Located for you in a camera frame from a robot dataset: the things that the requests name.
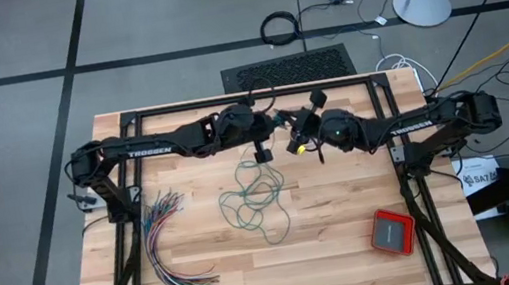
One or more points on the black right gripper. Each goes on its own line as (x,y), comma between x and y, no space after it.
(309,121)

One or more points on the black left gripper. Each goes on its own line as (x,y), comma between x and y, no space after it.
(237,127)

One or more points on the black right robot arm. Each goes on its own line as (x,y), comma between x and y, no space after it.
(414,126)

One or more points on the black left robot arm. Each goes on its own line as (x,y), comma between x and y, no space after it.
(149,150)

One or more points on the red tray with grey inside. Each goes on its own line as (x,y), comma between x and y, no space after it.
(392,233)

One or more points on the white paper sign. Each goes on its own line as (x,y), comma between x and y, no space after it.
(477,177)

